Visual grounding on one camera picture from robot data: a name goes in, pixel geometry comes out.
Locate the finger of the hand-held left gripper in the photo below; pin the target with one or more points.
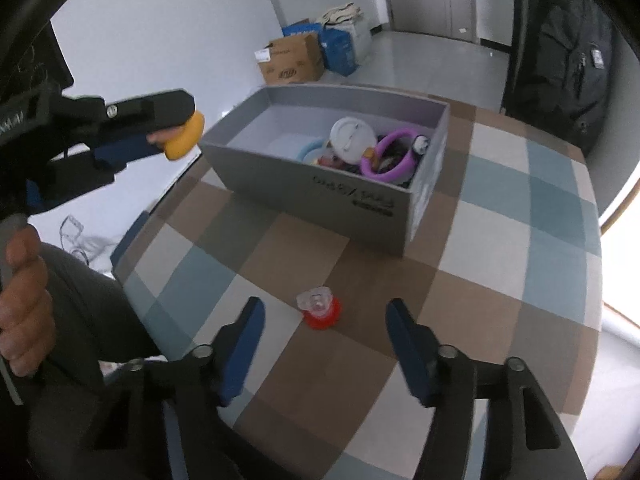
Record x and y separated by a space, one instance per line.
150 110
125 152

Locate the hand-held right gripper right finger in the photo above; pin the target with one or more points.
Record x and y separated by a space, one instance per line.
411 355

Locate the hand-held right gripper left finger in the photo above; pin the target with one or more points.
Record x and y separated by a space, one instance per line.
245 355

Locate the yellow chunky bangle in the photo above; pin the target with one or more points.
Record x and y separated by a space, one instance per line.
187 137

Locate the grey cardboard box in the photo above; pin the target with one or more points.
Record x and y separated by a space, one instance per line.
310 200

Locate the purple bangle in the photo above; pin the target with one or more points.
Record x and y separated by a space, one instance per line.
407 162

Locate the person's left hand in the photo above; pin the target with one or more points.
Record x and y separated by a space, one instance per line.
25 310

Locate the checkered mat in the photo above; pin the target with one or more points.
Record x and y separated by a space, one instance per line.
450 280

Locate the brown cardboard box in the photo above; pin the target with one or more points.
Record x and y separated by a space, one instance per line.
292 62

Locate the person's grey trousers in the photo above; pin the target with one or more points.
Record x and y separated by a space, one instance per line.
90 310

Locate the blue bangle with wooden beads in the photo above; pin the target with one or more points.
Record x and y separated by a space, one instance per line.
312 152

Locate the blue cardboard box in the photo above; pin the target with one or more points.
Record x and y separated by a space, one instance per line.
340 50

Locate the white round case red rim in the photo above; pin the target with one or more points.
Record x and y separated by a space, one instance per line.
352 137

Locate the black white trinket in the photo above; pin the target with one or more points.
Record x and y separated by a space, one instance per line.
421 145

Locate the cream cloth bag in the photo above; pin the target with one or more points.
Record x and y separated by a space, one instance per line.
340 14

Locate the white plastic bag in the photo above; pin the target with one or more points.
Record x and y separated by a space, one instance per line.
361 37

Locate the black backpack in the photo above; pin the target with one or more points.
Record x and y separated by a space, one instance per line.
565 70

